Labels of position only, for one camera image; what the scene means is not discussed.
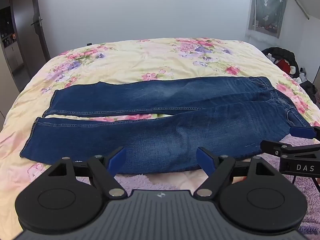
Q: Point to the dark door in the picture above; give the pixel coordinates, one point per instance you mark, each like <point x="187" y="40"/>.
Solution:
<point x="40" y="37"/>

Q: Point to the pile of dark clothes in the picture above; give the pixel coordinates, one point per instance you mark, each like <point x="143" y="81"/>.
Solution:
<point x="282" y="52"/>

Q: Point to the blue denim pants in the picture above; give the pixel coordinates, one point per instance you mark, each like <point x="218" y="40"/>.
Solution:
<point x="160" y="120"/>

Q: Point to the floral yellow blanket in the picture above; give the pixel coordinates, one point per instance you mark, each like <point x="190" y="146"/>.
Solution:
<point x="140" y="60"/>

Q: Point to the dark cloth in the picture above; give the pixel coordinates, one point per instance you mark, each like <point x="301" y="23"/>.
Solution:
<point x="308" y="90"/>

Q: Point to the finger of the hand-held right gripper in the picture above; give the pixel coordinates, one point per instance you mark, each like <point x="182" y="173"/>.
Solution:
<point x="301" y="131"/>
<point x="275" y="146"/>

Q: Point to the wooden cabinet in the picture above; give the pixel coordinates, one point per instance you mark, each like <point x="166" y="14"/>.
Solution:
<point x="11" y="42"/>

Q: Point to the purple fuzzy blanket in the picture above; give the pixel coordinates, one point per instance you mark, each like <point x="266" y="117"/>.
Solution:
<point x="150" y="182"/>

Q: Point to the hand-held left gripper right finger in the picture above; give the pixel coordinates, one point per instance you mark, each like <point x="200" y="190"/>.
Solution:
<point x="203" y="156"/>

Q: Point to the printed grey window curtain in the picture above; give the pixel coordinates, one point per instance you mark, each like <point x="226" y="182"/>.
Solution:
<point x="268" y="3"/>

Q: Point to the red garment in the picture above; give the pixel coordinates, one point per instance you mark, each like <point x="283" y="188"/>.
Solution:
<point x="283" y="66"/>

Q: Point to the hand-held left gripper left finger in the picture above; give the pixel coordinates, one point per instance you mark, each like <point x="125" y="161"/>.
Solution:
<point x="119" y="158"/>

